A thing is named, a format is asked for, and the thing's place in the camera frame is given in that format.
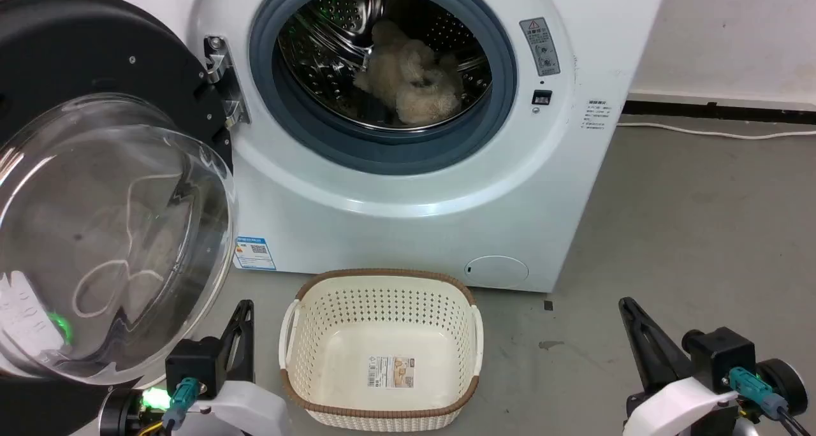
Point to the blue energy label sticker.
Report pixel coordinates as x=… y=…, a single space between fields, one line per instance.
x=255 y=252

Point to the grey warning sticker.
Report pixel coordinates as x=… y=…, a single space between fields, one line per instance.
x=540 y=46

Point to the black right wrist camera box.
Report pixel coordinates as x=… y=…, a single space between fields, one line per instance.
x=720 y=356

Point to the metal door hinge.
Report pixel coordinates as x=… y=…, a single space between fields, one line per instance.
x=220 y=66

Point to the paper basket label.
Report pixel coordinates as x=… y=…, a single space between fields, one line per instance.
x=390 y=371

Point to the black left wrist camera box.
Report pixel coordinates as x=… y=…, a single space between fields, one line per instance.
x=194 y=366

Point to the black baseboard strip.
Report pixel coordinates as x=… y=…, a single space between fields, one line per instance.
x=714 y=111

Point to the washer door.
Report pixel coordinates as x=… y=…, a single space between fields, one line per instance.
x=95 y=47

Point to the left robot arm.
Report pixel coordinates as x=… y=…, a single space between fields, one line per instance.
x=124 y=414

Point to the small text sticker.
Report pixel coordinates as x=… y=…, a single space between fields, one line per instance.
x=597 y=115

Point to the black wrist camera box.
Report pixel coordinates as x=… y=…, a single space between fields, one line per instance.
x=194 y=366
x=720 y=356

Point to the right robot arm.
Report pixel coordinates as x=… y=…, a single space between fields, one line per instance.
x=787 y=385

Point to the round drain filter cover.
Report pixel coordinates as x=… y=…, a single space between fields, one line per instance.
x=497 y=272

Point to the white front-loading washing machine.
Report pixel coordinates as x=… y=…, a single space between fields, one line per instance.
x=414 y=232

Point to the cream perforated laundry basket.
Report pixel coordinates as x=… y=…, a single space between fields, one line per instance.
x=331 y=372

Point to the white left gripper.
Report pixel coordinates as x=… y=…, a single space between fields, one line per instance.
x=245 y=410

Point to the black door latch socket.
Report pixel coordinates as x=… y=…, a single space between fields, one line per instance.
x=542 y=97

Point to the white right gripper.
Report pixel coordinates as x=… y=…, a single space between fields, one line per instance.
x=682 y=410

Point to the beige plush toy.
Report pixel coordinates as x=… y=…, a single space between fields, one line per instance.
x=414 y=79

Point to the stainless steel drum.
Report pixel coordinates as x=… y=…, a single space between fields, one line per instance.
x=331 y=41

